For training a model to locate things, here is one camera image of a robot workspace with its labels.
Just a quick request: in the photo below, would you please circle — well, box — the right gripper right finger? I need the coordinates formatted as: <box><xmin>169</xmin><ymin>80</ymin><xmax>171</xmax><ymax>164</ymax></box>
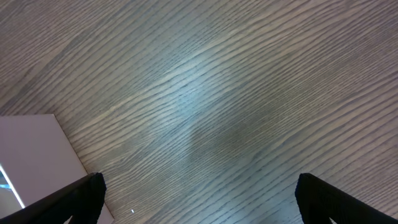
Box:
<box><xmin>295</xmin><ymin>173</ymin><xmax>397</xmax><ymax>224</ymax></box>

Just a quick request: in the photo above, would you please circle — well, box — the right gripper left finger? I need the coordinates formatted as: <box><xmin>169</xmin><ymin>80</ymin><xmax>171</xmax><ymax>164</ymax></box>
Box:
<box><xmin>1</xmin><ymin>172</ymin><xmax>106</xmax><ymax>224</ymax></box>

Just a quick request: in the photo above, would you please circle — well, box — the white cardboard box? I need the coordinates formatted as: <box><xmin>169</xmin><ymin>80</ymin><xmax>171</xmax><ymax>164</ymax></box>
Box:
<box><xmin>1</xmin><ymin>114</ymin><xmax>114</xmax><ymax>223</ymax></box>

